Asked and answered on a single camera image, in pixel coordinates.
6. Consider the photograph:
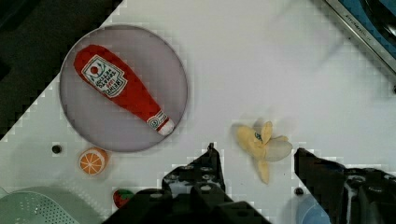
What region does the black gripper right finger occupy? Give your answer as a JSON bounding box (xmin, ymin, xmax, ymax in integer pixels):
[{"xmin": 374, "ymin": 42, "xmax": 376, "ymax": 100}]
[{"xmin": 294, "ymin": 147, "xmax": 396, "ymax": 224}]

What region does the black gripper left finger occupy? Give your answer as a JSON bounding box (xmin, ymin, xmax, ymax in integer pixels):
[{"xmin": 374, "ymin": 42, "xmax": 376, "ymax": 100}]
[{"xmin": 162, "ymin": 143, "xmax": 225, "ymax": 198}]

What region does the blue cup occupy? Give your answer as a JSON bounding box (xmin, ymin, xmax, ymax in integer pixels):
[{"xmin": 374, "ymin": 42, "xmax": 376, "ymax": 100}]
[{"xmin": 296, "ymin": 195, "xmax": 331, "ymax": 224}]

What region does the red strawberry toy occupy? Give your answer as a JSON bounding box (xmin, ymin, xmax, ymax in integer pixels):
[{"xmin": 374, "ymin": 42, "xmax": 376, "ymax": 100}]
[{"xmin": 112, "ymin": 189, "xmax": 134, "ymax": 208}]

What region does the orange slice toy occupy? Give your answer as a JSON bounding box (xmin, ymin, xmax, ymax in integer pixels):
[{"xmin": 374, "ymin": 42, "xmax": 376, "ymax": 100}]
[{"xmin": 78, "ymin": 147, "xmax": 109, "ymax": 175}]

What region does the grey round plate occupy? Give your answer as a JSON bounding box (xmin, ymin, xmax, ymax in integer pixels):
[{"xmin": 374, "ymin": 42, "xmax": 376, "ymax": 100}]
[{"xmin": 60, "ymin": 24, "xmax": 189, "ymax": 152}]

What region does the red plush ketchup bottle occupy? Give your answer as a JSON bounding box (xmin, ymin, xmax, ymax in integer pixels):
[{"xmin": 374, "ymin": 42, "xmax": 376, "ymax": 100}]
[{"xmin": 73, "ymin": 45, "xmax": 175, "ymax": 136}]

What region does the green perforated colander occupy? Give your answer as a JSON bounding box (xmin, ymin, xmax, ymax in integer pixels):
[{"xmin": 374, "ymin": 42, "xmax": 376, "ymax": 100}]
[{"xmin": 0, "ymin": 187, "xmax": 103, "ymax": 224}]

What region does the silver toaster oven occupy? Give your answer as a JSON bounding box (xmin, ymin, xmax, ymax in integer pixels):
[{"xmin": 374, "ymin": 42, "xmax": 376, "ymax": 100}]
[{"xmin": 322, "ymin": 0, "xmax": 396, "ymax": 73}]

